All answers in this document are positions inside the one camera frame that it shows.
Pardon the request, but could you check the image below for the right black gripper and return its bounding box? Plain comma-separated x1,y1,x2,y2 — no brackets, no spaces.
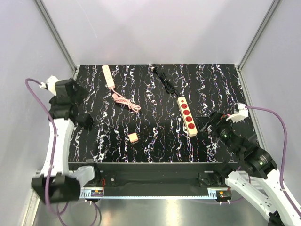
194,109,240,156

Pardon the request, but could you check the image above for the pink cable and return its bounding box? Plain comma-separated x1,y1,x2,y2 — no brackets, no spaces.
110,88,142,113

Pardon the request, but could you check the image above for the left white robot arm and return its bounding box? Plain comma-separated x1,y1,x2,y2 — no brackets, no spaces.
31,75,102,205

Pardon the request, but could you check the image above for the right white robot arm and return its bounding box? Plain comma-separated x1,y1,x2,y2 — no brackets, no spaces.
197,108,301,226

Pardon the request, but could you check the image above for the pink cube plug adapter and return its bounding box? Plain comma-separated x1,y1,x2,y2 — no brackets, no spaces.
128,133,139,144

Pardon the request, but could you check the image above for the beige red power strip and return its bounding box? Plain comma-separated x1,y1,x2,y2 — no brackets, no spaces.
177,97,198,137

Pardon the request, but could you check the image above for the white pink power strip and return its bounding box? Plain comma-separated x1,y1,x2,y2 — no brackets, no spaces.
102,65,115,89

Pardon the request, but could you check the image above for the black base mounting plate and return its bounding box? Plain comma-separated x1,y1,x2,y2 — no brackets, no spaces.
68,161,243,189

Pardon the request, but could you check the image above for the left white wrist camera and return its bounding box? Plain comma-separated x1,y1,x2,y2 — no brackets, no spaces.
39,75,60,96

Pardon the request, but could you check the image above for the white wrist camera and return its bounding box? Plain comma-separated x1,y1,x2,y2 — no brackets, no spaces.
39,75,60,96
226,103,248,123

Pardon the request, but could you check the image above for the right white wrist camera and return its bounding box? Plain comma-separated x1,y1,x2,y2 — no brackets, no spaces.
226,103,248,123

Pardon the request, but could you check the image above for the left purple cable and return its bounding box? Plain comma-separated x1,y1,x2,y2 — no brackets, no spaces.
24,78,102,226

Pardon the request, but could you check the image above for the purple cable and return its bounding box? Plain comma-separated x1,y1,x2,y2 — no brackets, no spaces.
197,105,301,217
24,78,102,226

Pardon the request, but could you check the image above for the black bundled cable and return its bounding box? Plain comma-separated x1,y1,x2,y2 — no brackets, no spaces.
150,65,180,97

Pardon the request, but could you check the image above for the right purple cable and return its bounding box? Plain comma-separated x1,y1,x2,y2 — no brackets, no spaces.
197,105,301,217

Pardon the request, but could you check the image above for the grey cable duct rail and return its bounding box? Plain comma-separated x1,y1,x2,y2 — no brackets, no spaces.
79,187,217,200

